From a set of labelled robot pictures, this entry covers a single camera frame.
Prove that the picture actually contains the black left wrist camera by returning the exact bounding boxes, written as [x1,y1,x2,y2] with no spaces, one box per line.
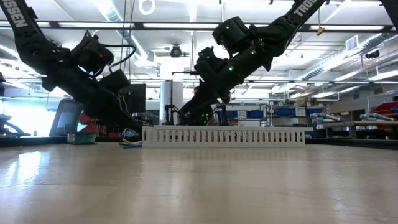
[98,68,131,94]

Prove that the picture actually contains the white ceiling vent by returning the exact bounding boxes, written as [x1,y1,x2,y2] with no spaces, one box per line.
[345,34,358,52]

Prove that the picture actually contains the yellow hanging tag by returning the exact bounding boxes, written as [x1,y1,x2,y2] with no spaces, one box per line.
[316,6,326,37]

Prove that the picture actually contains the black monitor screen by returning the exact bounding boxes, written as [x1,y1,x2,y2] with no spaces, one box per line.
[119,83,147,114]

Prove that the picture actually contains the white slotted cable raceway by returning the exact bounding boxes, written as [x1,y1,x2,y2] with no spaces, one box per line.
[142,127,307,149]

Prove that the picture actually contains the shelf rack with blue bins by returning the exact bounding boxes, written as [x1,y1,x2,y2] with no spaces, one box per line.
[225,102,326,127]

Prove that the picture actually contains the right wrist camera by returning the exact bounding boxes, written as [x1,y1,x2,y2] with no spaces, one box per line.
[194,45,229,80]

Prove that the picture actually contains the person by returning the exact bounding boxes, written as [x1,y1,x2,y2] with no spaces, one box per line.
[188,86,215,126]

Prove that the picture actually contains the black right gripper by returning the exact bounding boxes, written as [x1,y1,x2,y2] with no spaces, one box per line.
[179,51,265,115]

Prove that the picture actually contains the white pillar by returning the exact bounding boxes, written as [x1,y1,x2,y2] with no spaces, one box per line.
[160,81,184,125]

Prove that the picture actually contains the wooden workbench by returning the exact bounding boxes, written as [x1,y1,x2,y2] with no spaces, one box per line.
[323,120,398,139]

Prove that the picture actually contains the grey chair back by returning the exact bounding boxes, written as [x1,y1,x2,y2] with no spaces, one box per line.
[49,98,85,138]

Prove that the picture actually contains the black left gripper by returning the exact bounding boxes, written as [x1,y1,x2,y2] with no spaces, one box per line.
[49,67,144,133]

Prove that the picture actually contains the white ring light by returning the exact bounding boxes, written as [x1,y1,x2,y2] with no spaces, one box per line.
[139,0,156,16]

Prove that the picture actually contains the black gantry frame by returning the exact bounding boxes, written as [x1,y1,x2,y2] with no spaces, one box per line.
[170,70,225,126]

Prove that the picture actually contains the round black ceiling camera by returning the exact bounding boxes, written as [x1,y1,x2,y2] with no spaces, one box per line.
[169,45,183,59]

